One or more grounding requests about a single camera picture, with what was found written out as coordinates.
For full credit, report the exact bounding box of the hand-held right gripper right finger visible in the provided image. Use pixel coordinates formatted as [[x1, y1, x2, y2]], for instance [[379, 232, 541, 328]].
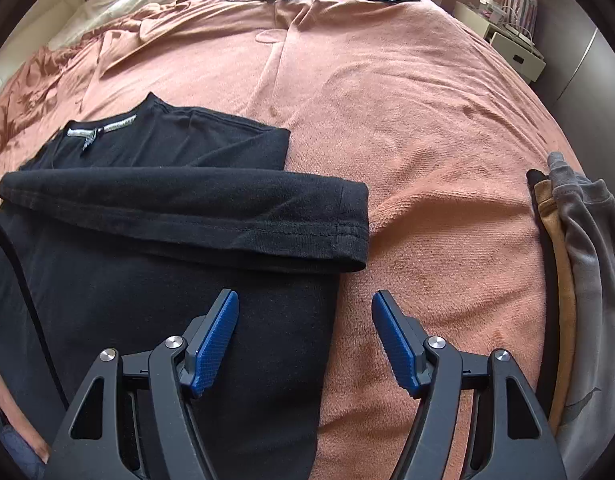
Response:
[[371, 290, 568, 480]]

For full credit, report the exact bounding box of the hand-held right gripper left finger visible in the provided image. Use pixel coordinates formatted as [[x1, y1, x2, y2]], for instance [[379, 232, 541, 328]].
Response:
[[42, 289, 239, 480]]

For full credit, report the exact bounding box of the black bear print t-shirt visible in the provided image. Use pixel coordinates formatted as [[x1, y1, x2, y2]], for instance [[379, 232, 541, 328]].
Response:
[[0, 92, 371, 480]]

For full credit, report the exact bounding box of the plain black garment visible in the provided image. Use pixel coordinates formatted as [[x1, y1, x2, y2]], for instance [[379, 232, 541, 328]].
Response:
[[526, 169, 562, 408]]

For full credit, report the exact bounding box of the tan garment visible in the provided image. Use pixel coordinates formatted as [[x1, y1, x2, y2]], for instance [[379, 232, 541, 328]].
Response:
[[532, 180, 579, 431]]

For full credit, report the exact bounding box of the pink fleece blanket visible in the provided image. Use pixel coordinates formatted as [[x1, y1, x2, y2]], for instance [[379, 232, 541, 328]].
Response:
[[0, 0, 581, 480]]

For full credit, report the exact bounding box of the grey garment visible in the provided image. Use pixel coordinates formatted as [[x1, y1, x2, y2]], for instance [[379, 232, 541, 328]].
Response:
[[546, 151, 615, 473]]

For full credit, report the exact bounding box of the person's leg in jeans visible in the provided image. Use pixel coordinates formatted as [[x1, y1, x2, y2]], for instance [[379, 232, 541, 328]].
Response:
[[0, 395, 47, 480]]

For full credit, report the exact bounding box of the white nightstand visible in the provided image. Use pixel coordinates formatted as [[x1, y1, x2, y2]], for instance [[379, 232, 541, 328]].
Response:
[[455, 0, 547, 84]]

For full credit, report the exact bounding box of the grey wardrobe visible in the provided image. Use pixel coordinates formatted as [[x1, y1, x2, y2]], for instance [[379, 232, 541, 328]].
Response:
[[530, 0, 615, 166]]

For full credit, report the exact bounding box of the striped gift bag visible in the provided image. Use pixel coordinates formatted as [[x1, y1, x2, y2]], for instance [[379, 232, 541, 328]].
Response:
[[502, 0, 539, 37]]

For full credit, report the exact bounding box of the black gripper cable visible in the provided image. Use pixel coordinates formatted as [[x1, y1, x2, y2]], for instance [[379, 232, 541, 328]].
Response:
[[0, 212, 71, 408]]

